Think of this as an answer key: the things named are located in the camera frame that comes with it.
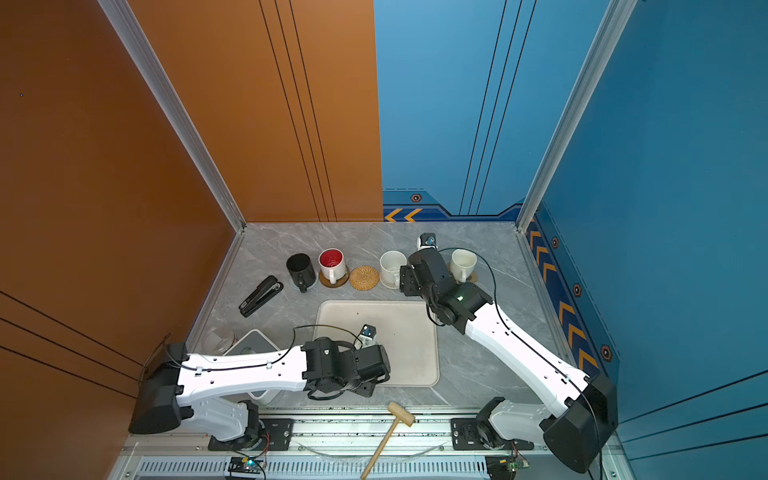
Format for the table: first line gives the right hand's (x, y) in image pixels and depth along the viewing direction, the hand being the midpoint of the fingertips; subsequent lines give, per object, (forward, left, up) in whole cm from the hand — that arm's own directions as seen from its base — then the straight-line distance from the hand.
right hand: (410, 271), depth 77 cm
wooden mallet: (-29, +3, -23) cm, 37 cm away
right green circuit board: (-39, -21, -26) cm, 52 cm away
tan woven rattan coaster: (+14, +15, -22) cm, 30 cm away
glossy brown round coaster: (+11, +24, -21) cm, 33 cm away
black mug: (+12, +35, -15) cm, 40 cm away
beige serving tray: (-5, +1, -24) cm, 24 cm away
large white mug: (+16, +6, -17) cm, 24 cm away
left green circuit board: (-39, +40, -25) cm, 61 cm away
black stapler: (+5, +48, -20) cm, 52 cm away
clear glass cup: (-9, +58, -22) cm, 62 cm away
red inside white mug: (+17, +26, -18) cm, 36 cm away
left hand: (-22, +10, -15) cm, 28 cm away
